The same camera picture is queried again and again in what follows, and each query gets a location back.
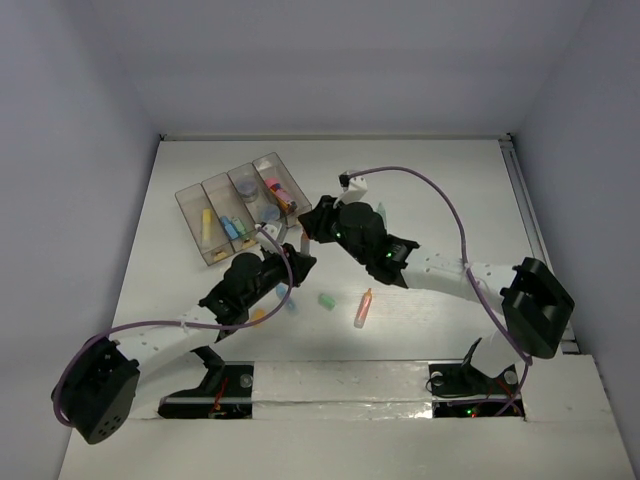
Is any orange yellow highlighter cap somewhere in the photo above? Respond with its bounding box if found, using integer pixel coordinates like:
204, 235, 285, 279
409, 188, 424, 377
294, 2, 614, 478
250, 309, 266, 324

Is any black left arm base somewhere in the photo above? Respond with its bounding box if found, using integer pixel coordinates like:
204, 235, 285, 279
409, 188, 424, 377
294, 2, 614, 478
159, 346, 254, 407

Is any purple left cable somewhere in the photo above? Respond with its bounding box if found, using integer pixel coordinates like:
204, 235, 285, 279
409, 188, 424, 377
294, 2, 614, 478
52, 227, 295, 427

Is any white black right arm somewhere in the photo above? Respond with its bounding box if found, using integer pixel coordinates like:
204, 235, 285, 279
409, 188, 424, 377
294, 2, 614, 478
299, 196, 575, 392

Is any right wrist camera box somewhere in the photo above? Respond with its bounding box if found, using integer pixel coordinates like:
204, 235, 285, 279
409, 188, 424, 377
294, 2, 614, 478
337, 172, 368, 205

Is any green highlighter cap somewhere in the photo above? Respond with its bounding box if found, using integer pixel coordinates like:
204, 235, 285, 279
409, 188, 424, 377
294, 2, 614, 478
318, 293, 336, 310

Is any clear paperclip jar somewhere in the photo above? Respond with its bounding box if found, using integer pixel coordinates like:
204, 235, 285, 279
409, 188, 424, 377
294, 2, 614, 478
236, 176, 258, 202
259, 203, 281, 223

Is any blue highlighter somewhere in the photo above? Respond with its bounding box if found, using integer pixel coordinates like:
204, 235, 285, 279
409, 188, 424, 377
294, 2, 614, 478
276, 284, 298, 315
219, 216, 239, 240

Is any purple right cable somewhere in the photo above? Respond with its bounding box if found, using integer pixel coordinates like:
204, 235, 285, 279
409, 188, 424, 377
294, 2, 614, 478
349, 166, 535, 416

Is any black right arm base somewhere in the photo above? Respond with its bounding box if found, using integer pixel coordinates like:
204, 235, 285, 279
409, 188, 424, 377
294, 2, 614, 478
425, 340, 519, 399

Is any green highlighter with tip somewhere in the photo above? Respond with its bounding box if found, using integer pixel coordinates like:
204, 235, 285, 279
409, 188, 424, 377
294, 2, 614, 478
376, 202, 387, 221

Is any yellow highlighter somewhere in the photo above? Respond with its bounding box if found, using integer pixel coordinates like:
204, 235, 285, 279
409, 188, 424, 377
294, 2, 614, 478
201, 209, 212, 248

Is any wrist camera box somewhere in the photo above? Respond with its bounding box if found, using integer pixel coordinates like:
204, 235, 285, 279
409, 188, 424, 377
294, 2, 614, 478
255, 221, 287, 245
337, 172, 368, 205

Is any green capped highlighter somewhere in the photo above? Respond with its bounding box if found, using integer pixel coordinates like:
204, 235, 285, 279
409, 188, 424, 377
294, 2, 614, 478
231, 217, 248, 236

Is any purple cable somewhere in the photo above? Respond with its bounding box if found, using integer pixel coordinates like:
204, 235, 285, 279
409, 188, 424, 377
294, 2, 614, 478
52, 227, 295, 427
349, 166, 535, 416

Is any pink capped pen tube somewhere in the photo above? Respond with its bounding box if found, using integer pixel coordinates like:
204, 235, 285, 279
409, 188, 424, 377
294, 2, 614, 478
265, 177, 297, 214

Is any orange highlighter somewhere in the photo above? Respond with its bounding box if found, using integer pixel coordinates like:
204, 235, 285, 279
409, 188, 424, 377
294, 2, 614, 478
354, 288, 373, 329

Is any smoky clear drawer organizer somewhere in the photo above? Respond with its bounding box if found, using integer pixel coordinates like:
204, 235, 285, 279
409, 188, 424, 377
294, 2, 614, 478
175, 152, 311, 266

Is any grey highlighter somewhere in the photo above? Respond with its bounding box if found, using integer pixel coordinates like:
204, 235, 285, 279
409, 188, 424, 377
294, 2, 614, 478
300, 233, 310, 255

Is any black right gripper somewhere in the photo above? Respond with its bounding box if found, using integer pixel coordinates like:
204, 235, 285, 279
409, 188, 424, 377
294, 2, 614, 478
300, 194, 369, 266

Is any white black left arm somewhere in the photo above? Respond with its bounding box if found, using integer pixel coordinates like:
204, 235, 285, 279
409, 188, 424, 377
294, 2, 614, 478
51, 244, 317, 444

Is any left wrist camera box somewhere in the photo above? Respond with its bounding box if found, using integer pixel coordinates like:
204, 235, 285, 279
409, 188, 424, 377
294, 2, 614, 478
255, 221, 287, 245

